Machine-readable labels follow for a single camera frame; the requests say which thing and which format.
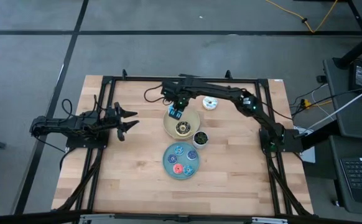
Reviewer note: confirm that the silver metal bracket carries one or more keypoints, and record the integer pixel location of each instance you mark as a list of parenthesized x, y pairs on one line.
[(94, 218), (269, 220)]

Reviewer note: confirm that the black stand leg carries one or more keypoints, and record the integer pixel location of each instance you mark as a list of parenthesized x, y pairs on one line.
[(358, 48)]

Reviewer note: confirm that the black aluminium table frame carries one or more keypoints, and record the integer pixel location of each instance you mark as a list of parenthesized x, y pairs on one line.
[(131, 79)]

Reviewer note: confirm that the yellow plug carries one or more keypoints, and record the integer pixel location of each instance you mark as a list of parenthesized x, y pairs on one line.
[(307, 103)]

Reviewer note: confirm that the black side desk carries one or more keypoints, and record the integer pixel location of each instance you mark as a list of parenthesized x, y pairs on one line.
[(349, 124)]

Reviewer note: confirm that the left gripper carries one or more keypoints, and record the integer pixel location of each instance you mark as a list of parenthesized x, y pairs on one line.
[(112, 119)]

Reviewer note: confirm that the large white sprinkled donut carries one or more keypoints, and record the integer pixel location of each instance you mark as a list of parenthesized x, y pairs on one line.
[(206, 104)]

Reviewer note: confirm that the small pink donut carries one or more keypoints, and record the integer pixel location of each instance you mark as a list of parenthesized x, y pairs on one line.
[(175, 169)]

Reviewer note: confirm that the large chocolate donut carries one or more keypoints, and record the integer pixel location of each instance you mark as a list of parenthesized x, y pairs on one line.
[(178, 128)]

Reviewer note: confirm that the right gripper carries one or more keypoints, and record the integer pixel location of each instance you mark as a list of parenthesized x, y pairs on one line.
[(181, 99)]

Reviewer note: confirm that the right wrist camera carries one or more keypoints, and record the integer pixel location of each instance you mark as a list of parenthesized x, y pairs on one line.
[(168, 90)]

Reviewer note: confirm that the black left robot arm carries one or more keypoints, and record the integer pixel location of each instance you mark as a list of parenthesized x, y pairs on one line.
[(59, 124)]

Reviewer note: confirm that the small light blue donut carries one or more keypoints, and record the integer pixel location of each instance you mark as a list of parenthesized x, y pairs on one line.
[(176, 150), (185, 170)]

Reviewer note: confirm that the beige round plate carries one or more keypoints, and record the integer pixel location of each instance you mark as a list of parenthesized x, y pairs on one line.
[(193, 121)]

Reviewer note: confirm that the small dark blue donut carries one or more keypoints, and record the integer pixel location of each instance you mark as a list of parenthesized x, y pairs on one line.
[(169, 159), (189, 155)]

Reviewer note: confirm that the succulent in white pot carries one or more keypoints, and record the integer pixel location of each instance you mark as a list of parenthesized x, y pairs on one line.
[(200, 138)]

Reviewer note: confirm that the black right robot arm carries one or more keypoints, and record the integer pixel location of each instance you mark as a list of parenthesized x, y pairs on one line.
[(218, 90)]

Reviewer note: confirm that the black laptop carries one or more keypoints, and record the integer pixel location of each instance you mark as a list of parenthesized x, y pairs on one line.
[(361, 174)]

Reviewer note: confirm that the black power plug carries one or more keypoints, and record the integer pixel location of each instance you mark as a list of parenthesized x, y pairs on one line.
[(321, 79)]

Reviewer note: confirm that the teal round plate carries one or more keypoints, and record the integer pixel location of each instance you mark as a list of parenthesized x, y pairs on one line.
[(182, 159)]

